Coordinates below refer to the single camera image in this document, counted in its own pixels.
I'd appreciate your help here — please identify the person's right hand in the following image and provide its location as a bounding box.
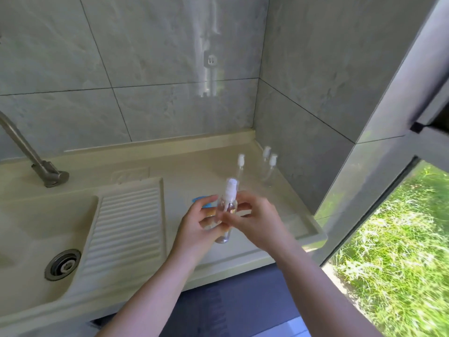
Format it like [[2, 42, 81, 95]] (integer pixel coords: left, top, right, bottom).
[[215, 191, 292, 252]]

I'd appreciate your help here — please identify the person's left hand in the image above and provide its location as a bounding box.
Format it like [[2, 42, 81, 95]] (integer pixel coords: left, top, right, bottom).
[[171, 194, 225, 257]]

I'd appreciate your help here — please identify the person's left forearm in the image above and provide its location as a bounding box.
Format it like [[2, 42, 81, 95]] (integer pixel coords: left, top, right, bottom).
[[95, 246, 205, 337]]

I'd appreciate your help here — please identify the person's right forearm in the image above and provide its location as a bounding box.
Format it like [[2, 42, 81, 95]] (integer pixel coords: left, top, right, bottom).
[[275, 242, 384, 337]]

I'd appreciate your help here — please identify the blue plastic container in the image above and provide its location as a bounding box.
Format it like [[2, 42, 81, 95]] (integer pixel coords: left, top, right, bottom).
[[191, 194, 219, 209]]

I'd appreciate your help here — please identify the dark cabinet under sink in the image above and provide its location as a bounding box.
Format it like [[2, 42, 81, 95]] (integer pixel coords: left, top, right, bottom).
[[91, 263, 303, 337]]

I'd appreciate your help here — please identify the cream laundry sink with washboard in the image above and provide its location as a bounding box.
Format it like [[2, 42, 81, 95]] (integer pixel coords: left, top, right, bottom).
[[0, 128, 329, 337]]

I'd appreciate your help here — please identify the steel sink drain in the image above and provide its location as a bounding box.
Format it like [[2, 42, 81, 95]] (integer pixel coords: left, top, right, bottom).
[[44, 249, 82, 281]]

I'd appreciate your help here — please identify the green grass outside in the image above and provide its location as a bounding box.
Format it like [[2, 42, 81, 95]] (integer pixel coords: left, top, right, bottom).
[[324, 161, 449, 337]]

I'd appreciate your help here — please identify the steel faucet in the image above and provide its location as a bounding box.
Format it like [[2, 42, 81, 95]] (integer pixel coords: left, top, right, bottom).
[[0, 110, 70, 188]]

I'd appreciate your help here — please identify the grey window frame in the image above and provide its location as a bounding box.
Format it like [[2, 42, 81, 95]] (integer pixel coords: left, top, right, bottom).
[[314, 0, 449, 268]]

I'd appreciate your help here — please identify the black window handle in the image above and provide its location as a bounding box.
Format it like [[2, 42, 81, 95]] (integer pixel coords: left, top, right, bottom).
[[410, 120, 449, 134]]

